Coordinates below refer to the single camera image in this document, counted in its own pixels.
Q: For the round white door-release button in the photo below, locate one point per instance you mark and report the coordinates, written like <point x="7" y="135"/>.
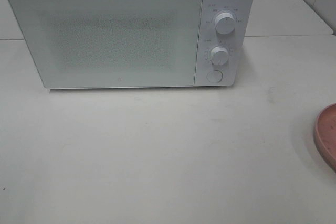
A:
<point x="215" y="76"/>

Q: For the pink round plate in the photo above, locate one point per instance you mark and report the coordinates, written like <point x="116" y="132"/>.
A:
<point x="324" y="135"/>

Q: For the white microwave door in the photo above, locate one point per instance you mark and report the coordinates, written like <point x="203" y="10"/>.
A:
<point x="111" y="43"/>

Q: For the lower white microwave knob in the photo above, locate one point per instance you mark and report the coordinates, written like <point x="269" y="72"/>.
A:
<point x="219" y="55"/>

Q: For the white microwave knob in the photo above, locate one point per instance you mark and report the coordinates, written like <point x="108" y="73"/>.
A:
<point x="219" y="55"/>
<point x="225" y="23"/>

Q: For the upper white microwave knob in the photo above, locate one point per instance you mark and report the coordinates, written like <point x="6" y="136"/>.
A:
<point x="225" y="23"/>

